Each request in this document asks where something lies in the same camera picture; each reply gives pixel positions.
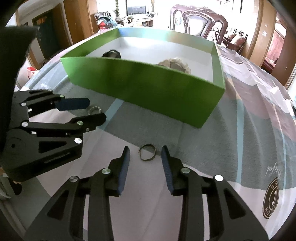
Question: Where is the black wrist watch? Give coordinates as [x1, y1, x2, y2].
[102, 49, 121, 59]

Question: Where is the silver beaded ring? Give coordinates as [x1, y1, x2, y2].
[87, 105, 102, 115]

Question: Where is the striped bed sheet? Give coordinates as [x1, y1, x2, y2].
[10, 35, 295, 240]

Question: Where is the pile of clothes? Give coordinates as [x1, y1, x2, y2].
[94, 13, 117, 30]

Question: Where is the cream wrist watch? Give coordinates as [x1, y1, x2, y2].
[158, 58, 191, 74]

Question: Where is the green cardboard box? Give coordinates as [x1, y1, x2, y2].
[61, 28, 225, 128]

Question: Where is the black television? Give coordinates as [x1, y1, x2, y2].
[127, 4, 147, 15]

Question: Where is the dark thin ring band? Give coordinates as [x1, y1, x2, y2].
[138, 144, 157, 162]

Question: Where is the carved wooden chair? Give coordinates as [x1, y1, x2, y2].
[170, 4, 228, 44]

